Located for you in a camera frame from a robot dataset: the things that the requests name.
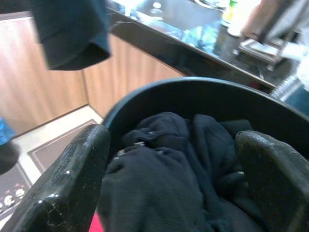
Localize wooden cabinet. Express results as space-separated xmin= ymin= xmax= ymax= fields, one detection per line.
xmin=0 ymin=12 xmax=186 ymax=138

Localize dark crumpled clothes pile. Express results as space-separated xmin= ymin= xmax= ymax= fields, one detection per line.
xmin=96 ymin=111 xmax=268 ymax=232

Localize black glossy countertop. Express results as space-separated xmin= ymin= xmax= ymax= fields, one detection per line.
xmin=106 ymin=0 xmax=300 ymax=90

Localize blue plastic item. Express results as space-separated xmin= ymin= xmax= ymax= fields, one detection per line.
xmin=0 ymin=117 xmax=17 ymax=147

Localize black skull print mat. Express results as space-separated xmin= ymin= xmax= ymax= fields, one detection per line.
xmin=0 ymin=162 xmax=33 ymax=218

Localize hanging black shirt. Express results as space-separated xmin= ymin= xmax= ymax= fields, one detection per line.
xmin=30 ymin=0 xmax=112 ymax=71

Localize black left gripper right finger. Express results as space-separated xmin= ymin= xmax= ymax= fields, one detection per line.
xmin=234 ymin=130 xmax=309 ymax=232

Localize red plastic stool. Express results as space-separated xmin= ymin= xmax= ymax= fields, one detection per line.
xmin=89 ymin=212 xmax=104 ymax=232

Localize black round plastic bucket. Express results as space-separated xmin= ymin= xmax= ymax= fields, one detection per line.
xmin=102 ymin=76 xmax=309 ymax=232

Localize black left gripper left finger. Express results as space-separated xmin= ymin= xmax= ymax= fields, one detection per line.
xmin=9 ymin=124 xmax=111 ymax=232

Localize yellow bottle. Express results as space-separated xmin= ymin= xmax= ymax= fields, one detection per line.
xmin=222 ymin=0 xmax=239 ymax=22

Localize brown bordered floor mat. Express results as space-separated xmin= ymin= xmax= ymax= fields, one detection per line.
xmin=27 ymin=119 xmax=98 ymax=173

